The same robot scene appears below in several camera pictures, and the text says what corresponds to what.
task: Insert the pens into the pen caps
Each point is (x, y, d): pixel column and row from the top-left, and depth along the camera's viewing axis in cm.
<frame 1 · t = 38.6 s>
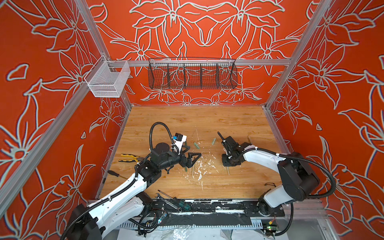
left hand: (195, 150, 71), fingers open
right hand: (223, 162, 89), fingers closed
yellow black pliers: (135, 156, 91), point 3 cm above the table
black handled screwdriver: (117, 175, 86), on the table

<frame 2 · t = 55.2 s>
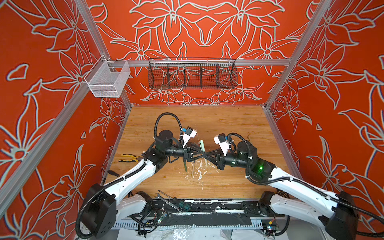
left hand: (204, 153, 65), fingers open
right hand: (203, 156, 66), fingers closed
the named things where they were.

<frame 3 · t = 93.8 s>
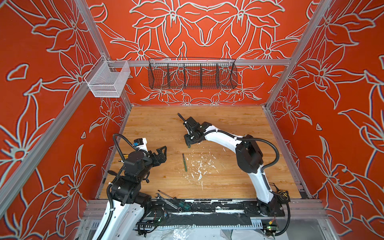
left hand: (159, 148, 72), fingers open
right hand: (185, 140, 93), fingers open
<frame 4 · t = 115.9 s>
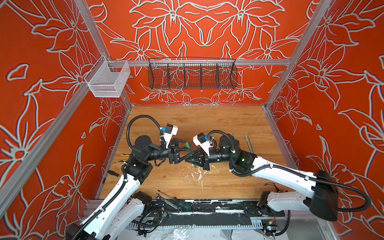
left hand: (191, 149, 59), fingers open
right hand: (185, 161, 61), fingers closed
